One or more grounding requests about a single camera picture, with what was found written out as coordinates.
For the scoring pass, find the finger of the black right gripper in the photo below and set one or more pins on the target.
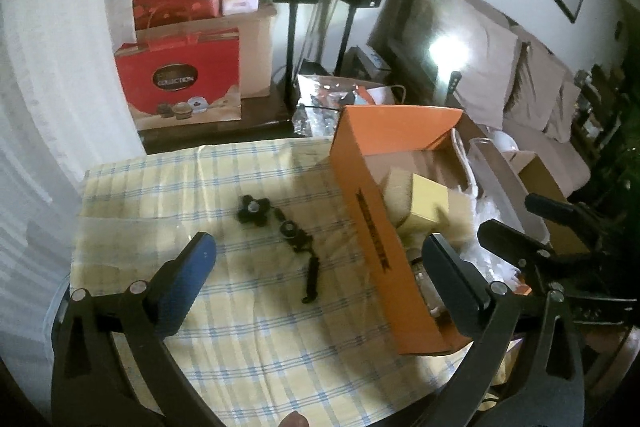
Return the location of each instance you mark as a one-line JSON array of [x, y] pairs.
[[576, 217], [515, 247]]

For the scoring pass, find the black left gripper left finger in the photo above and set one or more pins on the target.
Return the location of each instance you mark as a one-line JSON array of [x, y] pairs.
[[158, 307]]

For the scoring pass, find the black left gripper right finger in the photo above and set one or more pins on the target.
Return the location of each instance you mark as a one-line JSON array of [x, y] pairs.
[[471, 301]]

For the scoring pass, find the clear plastic bag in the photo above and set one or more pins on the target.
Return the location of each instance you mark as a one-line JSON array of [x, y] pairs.
[[500, 195]]

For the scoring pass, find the black cable accessory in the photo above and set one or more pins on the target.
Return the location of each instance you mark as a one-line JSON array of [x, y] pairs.
[[256, 211]]

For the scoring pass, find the person's left hand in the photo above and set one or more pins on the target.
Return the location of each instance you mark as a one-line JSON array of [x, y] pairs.
[[294, 419]]

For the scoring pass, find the yellow plaid tablecloth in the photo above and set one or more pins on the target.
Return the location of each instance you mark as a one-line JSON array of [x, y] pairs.
[[249, 345]]

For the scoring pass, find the beige pillow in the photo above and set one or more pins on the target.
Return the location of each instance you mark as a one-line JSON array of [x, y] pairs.
[[509, 74]]

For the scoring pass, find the orange cardboard box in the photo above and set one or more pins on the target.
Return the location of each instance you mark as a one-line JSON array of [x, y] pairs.
[[369, 141]]

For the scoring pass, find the red Collection gift bag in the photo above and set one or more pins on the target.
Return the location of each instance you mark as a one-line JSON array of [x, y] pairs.
[[181, 80]]

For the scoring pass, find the white curtain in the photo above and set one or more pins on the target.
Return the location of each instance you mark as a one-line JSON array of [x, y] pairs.
[[62, 113]]

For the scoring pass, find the silver foil snack bag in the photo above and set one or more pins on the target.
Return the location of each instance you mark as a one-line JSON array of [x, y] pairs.
[[321, 100]]

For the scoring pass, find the brown bed headboard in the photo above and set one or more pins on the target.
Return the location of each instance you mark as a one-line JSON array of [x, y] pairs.
[[405, 31]]

